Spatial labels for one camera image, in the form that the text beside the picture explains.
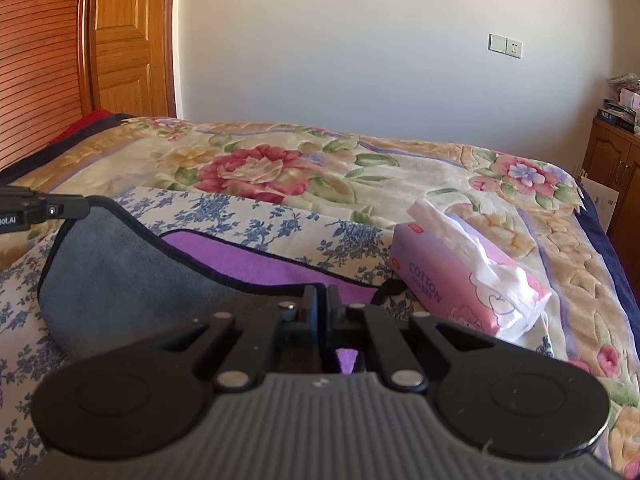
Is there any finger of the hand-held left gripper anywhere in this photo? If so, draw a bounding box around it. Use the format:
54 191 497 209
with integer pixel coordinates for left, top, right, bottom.
29 195 92 221

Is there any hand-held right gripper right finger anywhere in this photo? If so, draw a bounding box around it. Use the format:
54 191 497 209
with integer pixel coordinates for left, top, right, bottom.
325 284 497 393

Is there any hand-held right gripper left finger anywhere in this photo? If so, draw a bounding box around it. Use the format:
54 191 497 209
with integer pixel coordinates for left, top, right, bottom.
149 285 319 393

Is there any purple and grey towel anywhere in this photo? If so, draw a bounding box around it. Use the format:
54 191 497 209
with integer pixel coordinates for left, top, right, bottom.
38 196 407 377

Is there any blue floral bed sheet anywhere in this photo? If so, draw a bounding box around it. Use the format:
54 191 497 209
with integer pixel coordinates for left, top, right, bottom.
0 186 418 480

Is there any red cloth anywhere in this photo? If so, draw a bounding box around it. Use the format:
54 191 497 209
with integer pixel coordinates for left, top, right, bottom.
50 108 122 147

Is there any pink tissue pack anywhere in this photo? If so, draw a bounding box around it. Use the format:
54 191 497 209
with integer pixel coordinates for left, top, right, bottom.
388 198 553 339

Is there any floral plush blanket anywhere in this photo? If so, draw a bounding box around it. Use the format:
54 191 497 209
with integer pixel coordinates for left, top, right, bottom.
0 115 640 480

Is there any wooden louvered headboard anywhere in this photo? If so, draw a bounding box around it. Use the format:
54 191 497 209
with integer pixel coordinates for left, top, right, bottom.
0 0 95 172

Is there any wooden door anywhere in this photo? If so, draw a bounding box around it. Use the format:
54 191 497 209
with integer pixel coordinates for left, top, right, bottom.
89 0 179 119

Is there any white paper sheet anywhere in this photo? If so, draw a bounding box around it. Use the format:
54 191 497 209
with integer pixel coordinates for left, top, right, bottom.
575 174 620 234

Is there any wooden cabinet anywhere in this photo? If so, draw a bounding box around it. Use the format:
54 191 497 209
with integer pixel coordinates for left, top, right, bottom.
581 117 640 307

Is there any stack of books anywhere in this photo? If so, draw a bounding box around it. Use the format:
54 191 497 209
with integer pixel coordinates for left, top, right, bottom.
598 98 640 136

